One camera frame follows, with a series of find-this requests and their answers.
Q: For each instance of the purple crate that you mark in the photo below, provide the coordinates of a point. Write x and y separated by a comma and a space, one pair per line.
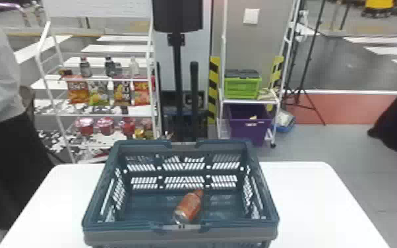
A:
245, 128

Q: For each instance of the blue basket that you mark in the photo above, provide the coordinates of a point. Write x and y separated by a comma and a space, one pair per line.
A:
143, 214

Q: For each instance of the yellow black striped post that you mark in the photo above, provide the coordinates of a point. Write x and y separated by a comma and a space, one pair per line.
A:
213, 86

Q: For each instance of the green crate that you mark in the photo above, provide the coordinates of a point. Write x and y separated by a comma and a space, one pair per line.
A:
241, 86

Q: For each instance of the clear bottle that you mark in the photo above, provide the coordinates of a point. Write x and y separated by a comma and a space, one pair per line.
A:
133, 67

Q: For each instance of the orange snack packet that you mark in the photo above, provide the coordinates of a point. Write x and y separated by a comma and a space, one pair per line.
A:
78, 90

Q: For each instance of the white shelf trolley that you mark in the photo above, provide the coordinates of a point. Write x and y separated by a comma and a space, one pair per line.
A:
222, 69

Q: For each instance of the dark bottle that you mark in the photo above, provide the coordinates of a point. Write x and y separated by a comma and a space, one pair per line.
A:
85, 68
109, 67

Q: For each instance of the yellow snack packet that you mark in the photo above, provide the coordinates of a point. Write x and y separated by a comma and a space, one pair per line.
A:
122, 91

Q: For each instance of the black tripod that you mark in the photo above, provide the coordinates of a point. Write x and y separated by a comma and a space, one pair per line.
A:
302, 79

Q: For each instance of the red snack packet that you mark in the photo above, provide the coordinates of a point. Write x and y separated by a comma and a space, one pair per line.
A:
141, 91

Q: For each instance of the green snack packet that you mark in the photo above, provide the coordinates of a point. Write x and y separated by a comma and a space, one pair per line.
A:
98, 94

